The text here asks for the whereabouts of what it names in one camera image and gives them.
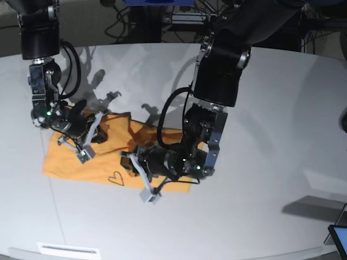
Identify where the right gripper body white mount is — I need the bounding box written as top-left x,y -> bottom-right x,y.
56,110 -> 105,153

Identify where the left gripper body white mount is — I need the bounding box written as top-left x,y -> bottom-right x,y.
120,151 -> 161,195

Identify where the orange yellow T-shirt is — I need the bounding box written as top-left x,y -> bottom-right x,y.
42,107 -> 204,193

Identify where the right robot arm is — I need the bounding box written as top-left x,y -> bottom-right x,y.
7,1 -> 107,158

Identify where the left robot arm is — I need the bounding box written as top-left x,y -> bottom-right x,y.
120,1 -> 305,202

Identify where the white power strip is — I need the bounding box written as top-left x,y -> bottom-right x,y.
162,12 -> 210,25

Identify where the tablet with blue screen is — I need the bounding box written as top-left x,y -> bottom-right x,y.
328,225 -> 346,260

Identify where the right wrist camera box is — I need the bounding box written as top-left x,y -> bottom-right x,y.
75,145 -> 95,164

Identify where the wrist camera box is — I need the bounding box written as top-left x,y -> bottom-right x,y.
75,145 -> 95,164
140,188 -> 162,205

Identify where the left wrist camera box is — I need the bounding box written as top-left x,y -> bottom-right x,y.
140,188 -> 162,205

